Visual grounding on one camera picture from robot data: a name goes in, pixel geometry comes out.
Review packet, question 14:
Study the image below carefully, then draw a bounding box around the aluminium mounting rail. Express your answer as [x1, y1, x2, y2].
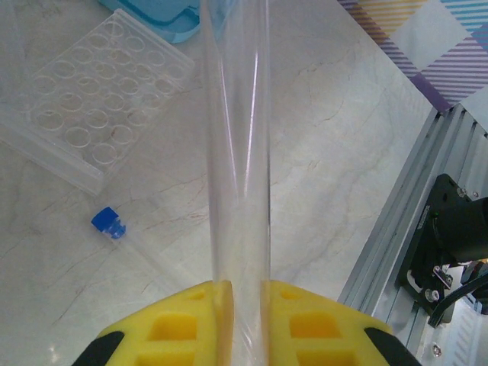
[337, 102, 488, 366]

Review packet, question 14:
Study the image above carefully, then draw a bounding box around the black base cable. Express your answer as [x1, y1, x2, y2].
[429, 281, 488, 329]

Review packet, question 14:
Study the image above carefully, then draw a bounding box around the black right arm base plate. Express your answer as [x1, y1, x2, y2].
[396, 228, 470, 327]

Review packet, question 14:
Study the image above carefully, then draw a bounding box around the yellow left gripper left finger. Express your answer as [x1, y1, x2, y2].
[75, 280, 234, 366]

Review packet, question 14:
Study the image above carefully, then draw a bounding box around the blue capped test tube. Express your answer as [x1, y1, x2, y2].
[90, 207, 209, 294]
[200, 0, 274, 366]

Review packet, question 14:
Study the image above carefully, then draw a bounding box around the clear acrylic test tube rack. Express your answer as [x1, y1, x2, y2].
[0, 9, 197, 197]

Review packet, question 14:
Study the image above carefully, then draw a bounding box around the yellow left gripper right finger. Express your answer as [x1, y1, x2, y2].
[261, 280, 416, 366]

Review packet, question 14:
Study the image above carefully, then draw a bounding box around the blue plastic bin lid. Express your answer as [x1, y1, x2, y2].
[97, 0, 202, 45]

